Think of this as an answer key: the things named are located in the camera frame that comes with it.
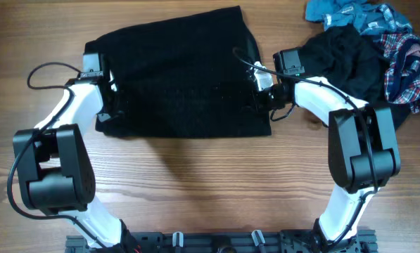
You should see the black knit sweater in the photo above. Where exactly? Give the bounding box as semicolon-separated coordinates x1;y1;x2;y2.
85;6;271;138

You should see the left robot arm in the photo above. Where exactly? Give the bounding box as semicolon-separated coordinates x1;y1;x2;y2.
7;53;142;252

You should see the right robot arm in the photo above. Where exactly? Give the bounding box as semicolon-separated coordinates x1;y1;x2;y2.
246;50;401;252

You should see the black garment underneath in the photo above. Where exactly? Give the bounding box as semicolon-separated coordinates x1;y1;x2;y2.
298;25;390;105

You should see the blue patterned garment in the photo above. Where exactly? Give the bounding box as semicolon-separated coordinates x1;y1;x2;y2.
305;0;414;36

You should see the red plaid shirt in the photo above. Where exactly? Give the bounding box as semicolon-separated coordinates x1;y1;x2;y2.
373;34;420;114

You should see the right black camera cable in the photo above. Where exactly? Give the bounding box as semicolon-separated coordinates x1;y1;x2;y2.
231;46;379;247

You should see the black camera cable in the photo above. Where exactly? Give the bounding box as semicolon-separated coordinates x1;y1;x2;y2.
6;62;108;249
231;46;379;247

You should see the left black camera cable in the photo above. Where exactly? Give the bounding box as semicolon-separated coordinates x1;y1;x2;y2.
6;62;108;249

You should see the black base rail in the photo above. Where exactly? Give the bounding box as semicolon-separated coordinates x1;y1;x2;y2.
64;230;378;253

